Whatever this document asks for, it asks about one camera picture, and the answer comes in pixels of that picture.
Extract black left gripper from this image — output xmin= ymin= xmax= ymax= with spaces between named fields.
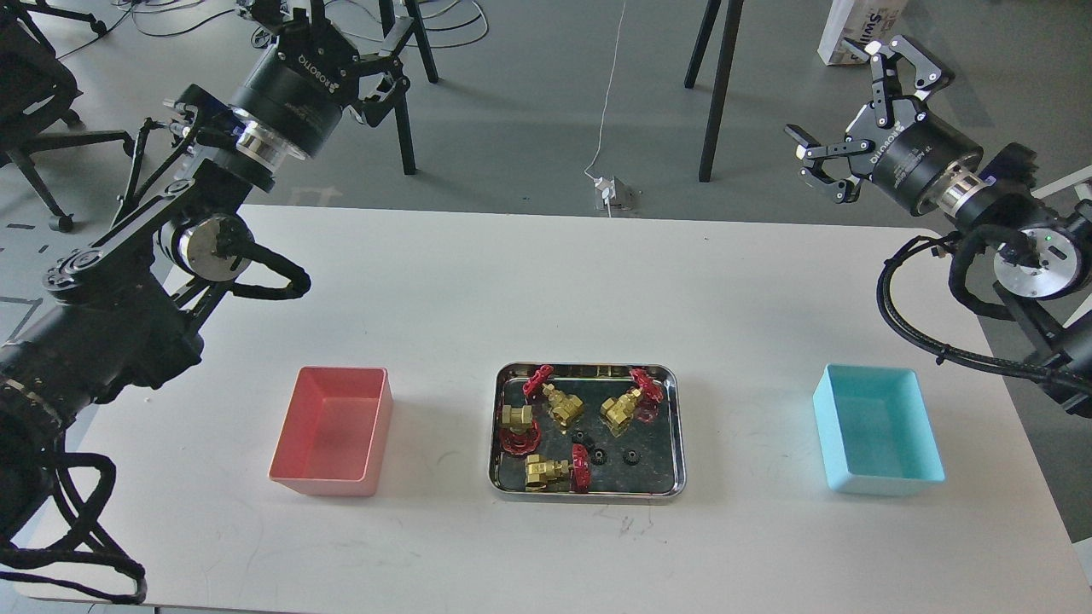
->
xmin=230 ymin=1 xmax=404 ymax=157

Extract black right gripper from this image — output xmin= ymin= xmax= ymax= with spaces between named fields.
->
xmin=784 ymin=35 xmax=985 ymax=216

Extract brass valve red handle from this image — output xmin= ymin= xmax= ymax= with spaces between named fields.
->
xmin=499 ymin=404 xmax=542 ymax=457
xmin=600 ymin=368 xmax=665 ymax=429
xmin=521 ymin=364 xmax=584 ymax=427
xmin=524 ymin=444 xmax=590 ymax=494

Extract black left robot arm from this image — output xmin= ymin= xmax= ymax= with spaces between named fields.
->
xmin=1 ymin=1 xmax=438 ymax=604

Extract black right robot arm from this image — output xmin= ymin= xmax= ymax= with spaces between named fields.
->
xmin=785 ymin=36 xmax=1089 ymax=417

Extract white printed cardboard box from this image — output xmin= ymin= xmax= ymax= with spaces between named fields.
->
xmin=816 ymin=1 xmax=909 ymax=66

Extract light blue plastic box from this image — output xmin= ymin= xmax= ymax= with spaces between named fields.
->
xmin=814 ymin=364 xmax=945 ymax=496

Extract pink plastic box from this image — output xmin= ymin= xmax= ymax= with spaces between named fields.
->
xmin=268 ymin=366 xmax=393 ymax=497

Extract black table leg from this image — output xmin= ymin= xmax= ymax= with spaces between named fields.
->
xmin=683 ymin=1 xmax=745 ymax=184
xmin=379 ymin=1 xmax=439 ymax=176

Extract black office chair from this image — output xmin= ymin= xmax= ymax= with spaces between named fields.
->
xmin=1 ymin=1 xmax=134 ymax=233

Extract stainless steel tray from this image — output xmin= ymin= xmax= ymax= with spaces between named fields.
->
xmin=487 ymin=362 xmax=687 ymax=501

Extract tangled floor cables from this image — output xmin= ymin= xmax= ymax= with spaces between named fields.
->
xmin=107 ymin=0 xmax=490 ymax=50

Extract white power cable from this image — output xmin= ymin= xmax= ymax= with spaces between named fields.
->
xmin=584 ymin=0 xmax=628 ymax=182

